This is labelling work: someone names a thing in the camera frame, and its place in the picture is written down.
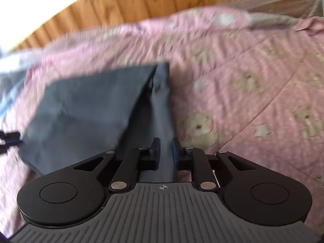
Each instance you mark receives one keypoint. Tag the white and grey cloth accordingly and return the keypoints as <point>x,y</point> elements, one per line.
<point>10,81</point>

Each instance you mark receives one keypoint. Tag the pink printed blanket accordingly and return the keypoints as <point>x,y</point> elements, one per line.
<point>240,81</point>

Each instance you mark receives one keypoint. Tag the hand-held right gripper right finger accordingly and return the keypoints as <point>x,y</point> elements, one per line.
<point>175,151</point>

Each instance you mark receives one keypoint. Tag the wooden bed headboard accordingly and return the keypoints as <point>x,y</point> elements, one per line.
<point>126,2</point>

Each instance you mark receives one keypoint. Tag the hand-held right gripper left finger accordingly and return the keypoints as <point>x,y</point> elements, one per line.
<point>157,151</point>

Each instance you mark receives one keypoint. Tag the grey garment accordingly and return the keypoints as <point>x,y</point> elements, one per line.
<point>76,111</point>

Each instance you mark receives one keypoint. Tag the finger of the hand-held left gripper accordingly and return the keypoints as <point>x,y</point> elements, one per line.
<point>11,135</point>
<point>8,145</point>

